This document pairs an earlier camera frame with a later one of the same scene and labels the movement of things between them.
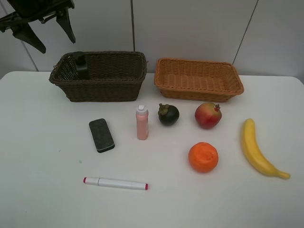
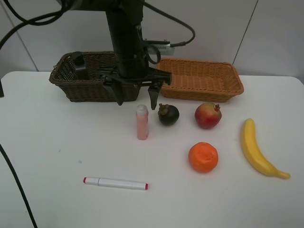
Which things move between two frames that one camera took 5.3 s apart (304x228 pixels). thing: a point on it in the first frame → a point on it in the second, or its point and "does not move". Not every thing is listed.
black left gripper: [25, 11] → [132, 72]
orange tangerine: [203, 157] does not move
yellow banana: [254, 152] does not move
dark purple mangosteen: [168, 115] does not move
